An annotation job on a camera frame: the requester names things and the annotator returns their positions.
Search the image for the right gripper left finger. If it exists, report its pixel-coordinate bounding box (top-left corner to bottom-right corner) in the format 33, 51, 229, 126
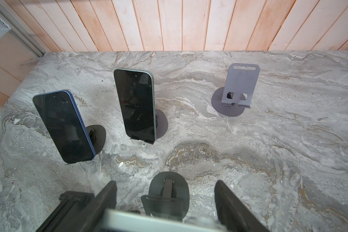
63, 181, 118, 232

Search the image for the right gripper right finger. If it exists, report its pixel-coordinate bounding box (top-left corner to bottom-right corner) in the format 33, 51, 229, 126
214, 180, 269, 232

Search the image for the purple phone stand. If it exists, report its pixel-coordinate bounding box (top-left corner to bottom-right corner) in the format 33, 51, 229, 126
211, 63, 260, 117

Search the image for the black stand front centre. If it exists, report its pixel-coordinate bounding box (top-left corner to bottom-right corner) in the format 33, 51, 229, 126
36, 191, 95, 232

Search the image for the grey round stand centre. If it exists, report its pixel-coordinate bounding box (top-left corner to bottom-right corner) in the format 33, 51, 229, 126
141, 172, 190, 222

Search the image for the grey stand back left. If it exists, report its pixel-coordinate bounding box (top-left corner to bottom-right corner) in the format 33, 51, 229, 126
86, 125, 106, 155

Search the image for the grey stand back centre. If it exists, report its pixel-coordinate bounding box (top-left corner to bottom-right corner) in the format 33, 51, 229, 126
125, 109, 168, 144

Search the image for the blue phone back left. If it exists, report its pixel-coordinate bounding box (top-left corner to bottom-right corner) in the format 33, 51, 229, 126
32, 90, 96, 164

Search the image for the green phone back centre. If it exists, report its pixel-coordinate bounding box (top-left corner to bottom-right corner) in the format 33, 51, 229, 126
114, 68, 157, 144

